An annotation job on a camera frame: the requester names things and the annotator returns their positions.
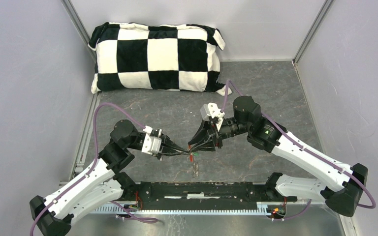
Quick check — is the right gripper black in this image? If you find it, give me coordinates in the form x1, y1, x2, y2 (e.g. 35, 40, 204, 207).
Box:
188, 118, 250, 153

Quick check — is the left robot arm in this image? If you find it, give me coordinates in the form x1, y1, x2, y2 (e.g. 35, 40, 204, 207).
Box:
30, 119, 189, 236

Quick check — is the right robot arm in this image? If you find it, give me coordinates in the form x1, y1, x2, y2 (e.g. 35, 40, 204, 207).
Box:
188, 96, 368, 217

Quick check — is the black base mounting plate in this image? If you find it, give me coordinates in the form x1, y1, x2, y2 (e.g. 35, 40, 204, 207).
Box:
117, 177, 298, 210

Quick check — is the black white checkered pillow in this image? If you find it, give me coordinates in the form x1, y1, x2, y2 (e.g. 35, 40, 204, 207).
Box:
88, 22, 231, 95

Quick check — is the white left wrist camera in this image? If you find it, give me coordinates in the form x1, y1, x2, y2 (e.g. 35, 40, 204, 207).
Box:
141, 126, 162, 155

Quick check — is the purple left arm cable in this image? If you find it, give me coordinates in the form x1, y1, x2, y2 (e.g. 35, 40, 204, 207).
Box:
29, 102, 147, 236

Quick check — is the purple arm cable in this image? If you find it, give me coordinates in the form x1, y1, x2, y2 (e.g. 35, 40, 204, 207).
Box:
220, 79, 377, 209
29, 102, 147, 236

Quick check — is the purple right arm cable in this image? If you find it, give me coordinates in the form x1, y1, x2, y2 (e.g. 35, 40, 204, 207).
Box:
220, 79, 377, 209

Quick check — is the white slotted cable duct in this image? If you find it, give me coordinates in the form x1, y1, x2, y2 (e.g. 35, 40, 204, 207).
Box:
91, 203, 271, 216

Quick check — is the left aluminium frame rail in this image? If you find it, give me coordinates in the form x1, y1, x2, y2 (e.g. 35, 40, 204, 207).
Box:
61, 0, 96, 62

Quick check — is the aluminium frame rail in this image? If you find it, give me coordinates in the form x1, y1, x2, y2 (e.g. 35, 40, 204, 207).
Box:
292, 0, 335, 67
61, 0, 96, 62

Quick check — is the right aluminium frame rail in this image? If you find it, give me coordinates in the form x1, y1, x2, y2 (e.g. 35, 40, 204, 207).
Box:
292, 0, 335, 67

